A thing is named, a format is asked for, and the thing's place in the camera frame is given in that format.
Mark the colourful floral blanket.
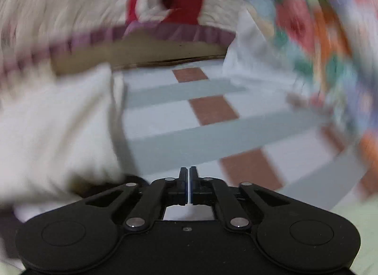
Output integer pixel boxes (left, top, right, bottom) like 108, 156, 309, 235
223, 0, 378, 201

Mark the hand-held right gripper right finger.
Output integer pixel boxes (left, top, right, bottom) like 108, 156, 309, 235
189, 166, 291, 231

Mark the light green cloth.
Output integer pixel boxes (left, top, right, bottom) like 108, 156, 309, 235
332, 200, 378, 275

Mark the white quilt with red prints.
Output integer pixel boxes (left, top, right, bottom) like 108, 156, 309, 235
0, 0, 251, 86

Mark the plaid bed sheet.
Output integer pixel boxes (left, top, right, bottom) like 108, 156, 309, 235
112, 58, 367, 205

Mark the cream fleece garment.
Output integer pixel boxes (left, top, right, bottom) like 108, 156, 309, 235
0, 64, 139, 222

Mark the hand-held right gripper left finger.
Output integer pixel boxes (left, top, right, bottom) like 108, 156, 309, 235
85, 167, 188, 231

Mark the tan mattress side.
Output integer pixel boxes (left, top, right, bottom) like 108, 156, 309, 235
53, 31, 228, 76

